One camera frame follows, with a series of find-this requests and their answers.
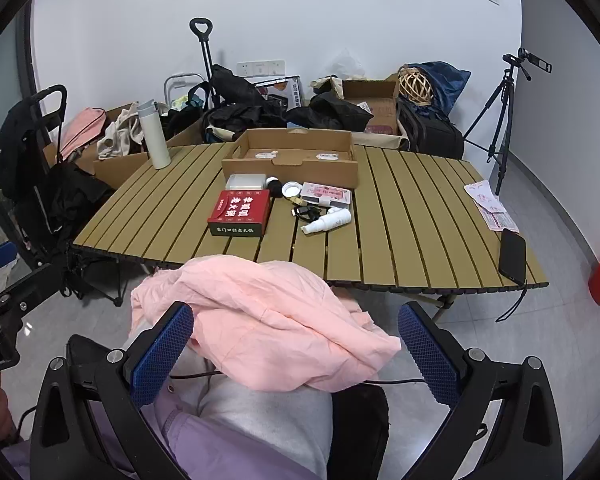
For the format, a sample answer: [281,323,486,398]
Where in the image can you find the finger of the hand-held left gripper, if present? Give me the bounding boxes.
[0,260,68,328]

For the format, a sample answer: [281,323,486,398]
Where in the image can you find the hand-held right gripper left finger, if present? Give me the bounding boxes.
[29,301,196,480]

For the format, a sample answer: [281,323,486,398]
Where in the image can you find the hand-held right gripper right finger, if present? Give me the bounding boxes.
[398,301,565,480]

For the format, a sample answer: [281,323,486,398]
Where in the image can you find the red printed box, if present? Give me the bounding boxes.
[207,190,272,237]

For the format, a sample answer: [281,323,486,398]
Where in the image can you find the white spray bottle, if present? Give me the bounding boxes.
[301,207,352,236]

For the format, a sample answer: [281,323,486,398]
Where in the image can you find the brown cardboard tray box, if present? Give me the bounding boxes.
[221,128,359,191]

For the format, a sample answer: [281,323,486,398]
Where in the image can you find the pink jacket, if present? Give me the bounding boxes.
[130,255,403,393]

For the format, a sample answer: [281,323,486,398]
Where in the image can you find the lilac pants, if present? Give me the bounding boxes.
[2,385,306,480]

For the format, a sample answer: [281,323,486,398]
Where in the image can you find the grey sweatshirt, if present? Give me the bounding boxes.
[122,332,333,480]

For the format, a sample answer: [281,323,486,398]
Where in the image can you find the black folding cart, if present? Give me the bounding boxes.
[0,85,126,307]

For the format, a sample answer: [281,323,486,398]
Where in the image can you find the black smartphone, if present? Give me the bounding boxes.
[497,228,528,286]

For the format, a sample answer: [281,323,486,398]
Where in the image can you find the white pink printed paper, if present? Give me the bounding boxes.
[482,207,521,234]
[463,180,503,211]

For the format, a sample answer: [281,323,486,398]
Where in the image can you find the pink bag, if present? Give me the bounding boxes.
[59,107,109,164]

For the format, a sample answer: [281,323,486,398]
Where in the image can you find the pink white flat package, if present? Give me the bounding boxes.
[300,182,354,209]

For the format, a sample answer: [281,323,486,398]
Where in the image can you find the white thermos bottle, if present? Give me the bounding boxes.
[137,101,172,170]

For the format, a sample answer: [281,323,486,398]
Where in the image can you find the black backpack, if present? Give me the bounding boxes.
[395,97,466,160]

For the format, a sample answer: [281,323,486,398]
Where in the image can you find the black tripod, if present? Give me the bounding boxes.
[462,64,533,196]

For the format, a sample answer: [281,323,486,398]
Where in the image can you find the open brown cardboard box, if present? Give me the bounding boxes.
[311,74,412,152]

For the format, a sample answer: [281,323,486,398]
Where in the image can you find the black clothes pile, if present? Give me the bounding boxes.
[202,64,288,144]

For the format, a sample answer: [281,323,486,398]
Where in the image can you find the black jacket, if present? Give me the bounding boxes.
[285,91,376,134]

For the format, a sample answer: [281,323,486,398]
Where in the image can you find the woven bamboo ball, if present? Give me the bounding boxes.
[397,67,435,109]

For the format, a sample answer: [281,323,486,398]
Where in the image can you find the white metal rack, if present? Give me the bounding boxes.
[164,72,206,107]

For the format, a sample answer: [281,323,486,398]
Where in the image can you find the dark blue bag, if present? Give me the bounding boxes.
[405,61,472,117]

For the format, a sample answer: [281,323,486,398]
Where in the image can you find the printed appliance box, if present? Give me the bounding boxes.
[255,75,302,109]

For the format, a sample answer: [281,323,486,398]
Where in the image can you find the clear plastic bag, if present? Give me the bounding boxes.
[325,47,368,81]

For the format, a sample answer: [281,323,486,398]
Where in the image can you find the thin black cable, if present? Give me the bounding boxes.
[167,367,426,392]

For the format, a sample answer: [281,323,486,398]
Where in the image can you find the black phone cable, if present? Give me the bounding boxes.
[496,284,527,323]

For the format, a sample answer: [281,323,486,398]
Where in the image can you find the white wall socket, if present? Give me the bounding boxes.
[236,60,286,75]

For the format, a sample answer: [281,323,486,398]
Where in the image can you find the black trolley handle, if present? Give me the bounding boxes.
[189,17,216,97]

